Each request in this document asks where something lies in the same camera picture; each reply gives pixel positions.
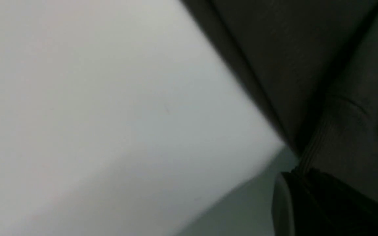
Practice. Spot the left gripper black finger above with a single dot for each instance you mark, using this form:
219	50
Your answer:
317	204

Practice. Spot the dark gray long-sleeve top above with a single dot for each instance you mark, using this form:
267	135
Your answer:
312	68

